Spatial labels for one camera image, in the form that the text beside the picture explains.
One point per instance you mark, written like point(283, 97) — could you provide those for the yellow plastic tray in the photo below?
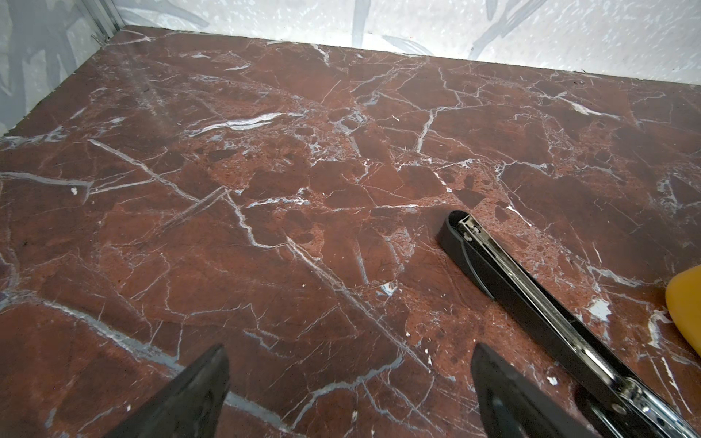
point(684, 305)

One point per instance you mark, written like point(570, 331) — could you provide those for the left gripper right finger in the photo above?
point(512, 406)

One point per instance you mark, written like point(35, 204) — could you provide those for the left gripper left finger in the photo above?
point(188, 406)

